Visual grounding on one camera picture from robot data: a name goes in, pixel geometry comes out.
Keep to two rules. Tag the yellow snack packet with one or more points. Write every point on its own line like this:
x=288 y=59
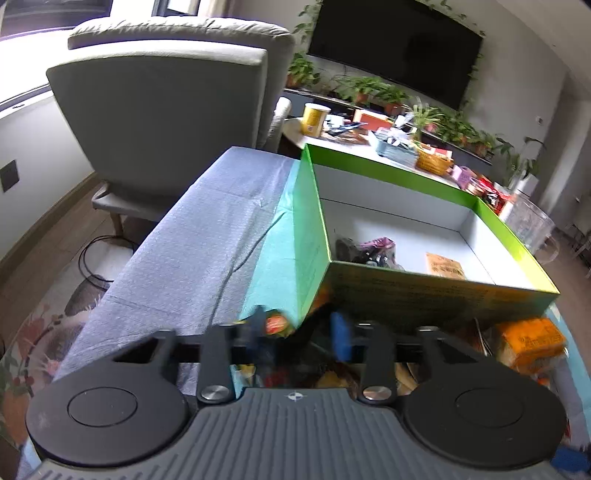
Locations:
x=334 y=376

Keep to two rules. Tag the row of potted plants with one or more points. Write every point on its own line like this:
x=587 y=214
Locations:
x=369 y=87

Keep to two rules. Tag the grey blue cloth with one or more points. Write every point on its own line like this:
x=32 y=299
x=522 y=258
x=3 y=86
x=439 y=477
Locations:
x=198 y=240

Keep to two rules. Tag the spider plant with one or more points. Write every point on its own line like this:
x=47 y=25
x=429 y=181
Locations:
x=425 y=117

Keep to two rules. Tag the red snack packet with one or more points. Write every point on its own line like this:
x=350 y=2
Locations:
x=276 y=324

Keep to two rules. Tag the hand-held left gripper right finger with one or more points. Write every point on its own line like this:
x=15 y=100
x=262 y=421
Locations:
x=340 y=339

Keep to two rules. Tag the clear plastic container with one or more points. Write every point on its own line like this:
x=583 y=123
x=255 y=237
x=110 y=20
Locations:
x=531 y=224

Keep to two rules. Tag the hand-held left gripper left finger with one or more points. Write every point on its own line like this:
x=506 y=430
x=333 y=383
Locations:
x=251 y=344

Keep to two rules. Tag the pink box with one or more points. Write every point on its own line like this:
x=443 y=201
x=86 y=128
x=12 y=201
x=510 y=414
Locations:
x=460 y=176

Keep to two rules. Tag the purple snack packet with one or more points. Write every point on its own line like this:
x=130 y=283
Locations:
x=381 y=245

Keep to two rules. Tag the orange box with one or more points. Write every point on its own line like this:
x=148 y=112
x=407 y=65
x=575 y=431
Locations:
x=371 y=121

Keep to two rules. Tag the tall plant in white pot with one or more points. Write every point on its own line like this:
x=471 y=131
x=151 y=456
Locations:
x=521 y=159

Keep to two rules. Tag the dark snack packet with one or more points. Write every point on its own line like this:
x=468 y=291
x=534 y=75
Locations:
x=346 y=249

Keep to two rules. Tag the brown paper packet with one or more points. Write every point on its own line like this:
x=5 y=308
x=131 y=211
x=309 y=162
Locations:
x=445 y=266

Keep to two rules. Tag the yellow canister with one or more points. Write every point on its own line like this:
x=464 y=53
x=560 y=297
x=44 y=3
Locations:
x=315 y=120

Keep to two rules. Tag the blue tray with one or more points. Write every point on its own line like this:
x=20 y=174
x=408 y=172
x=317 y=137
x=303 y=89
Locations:
x=392 y=150

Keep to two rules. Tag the green cardboard box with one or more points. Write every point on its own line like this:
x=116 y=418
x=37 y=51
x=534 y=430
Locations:
x=415 y=230

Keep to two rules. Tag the black television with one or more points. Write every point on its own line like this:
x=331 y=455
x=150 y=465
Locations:
x=397 y=46

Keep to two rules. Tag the wicker basket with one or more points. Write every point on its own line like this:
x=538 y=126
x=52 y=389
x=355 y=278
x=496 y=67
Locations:
x=434 y=161

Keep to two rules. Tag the pile of red snack bags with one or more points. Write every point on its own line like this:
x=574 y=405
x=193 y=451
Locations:
x=489 y=194

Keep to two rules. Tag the window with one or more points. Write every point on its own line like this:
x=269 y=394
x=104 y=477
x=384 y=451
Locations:
x=51 y=14

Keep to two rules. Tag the dark wall socket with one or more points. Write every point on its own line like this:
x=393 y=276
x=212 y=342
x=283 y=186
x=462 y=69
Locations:
x=8 y=176

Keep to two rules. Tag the grey armchair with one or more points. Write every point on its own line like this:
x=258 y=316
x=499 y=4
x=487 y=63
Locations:
x=161 y=106

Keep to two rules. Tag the floral rug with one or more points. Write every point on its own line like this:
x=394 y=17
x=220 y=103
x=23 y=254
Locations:
x=32 y=332

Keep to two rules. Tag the orange bread pack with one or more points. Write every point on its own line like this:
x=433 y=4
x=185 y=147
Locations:
x=531 y=344

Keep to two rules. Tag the dark television console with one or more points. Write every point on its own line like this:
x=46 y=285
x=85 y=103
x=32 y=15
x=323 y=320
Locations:
x=318 y=99

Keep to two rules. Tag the white round coffee table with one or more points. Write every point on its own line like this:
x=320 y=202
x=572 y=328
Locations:
x=346 y=145

